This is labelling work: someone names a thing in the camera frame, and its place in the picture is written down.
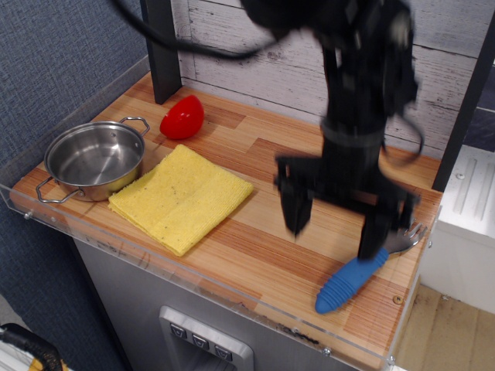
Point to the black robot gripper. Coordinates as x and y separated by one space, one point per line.
346 174

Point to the blue handled metal fork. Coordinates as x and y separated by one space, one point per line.
352 276

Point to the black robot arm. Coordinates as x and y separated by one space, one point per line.
367 57

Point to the yellow folded towel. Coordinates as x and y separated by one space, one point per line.
180 200

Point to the white ridged side cabinet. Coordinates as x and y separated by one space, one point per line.
459 260

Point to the red plastic egg shell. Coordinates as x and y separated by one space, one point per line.
184 119

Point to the grey dispenser button panel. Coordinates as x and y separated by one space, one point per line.
193 345

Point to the silver toy fridge cabinet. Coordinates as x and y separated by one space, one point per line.
132 298

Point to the stainless steel pot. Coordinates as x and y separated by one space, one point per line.
92 161

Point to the clear acrylic edge guard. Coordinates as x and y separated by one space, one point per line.
251 259

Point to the yellow black object corner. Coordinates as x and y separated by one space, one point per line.
21 349

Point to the dark vertical post right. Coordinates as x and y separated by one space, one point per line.
466 111

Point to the dark vertical post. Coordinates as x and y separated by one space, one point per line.
164 64
466 111

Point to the dark vertical post left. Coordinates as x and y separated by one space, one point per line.
164 64

